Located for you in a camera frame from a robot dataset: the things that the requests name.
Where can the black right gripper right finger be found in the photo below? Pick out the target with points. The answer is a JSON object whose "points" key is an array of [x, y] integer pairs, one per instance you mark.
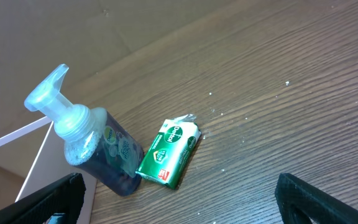
{"points": [[300, 202]]}

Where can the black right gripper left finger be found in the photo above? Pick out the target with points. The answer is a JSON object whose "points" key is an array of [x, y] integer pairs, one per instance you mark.
{"points": [[59, 202]]}

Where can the foam soap pump bottle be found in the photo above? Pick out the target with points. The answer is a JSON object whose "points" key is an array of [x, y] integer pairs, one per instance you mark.
{"points": [[93, 140]]}

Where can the green Dettol soap bar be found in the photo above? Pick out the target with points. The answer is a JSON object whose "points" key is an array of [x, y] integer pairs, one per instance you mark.
{"points": [[170, 151]]}

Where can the white cardboard box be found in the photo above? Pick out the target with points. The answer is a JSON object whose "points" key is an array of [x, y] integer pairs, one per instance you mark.
{"points": [[50, 165]]}

